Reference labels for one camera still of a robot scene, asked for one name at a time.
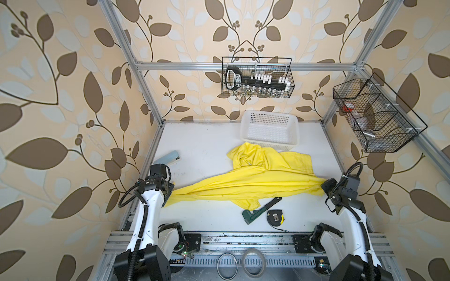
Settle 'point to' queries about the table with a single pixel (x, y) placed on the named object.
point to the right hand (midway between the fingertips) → (327, 184)
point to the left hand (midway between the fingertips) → (162, 191)
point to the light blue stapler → (169, 158)
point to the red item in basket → (345, 108)
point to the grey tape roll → (263, 259)
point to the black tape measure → (275, 217)
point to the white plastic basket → (275, 130)
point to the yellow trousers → (256, 174)
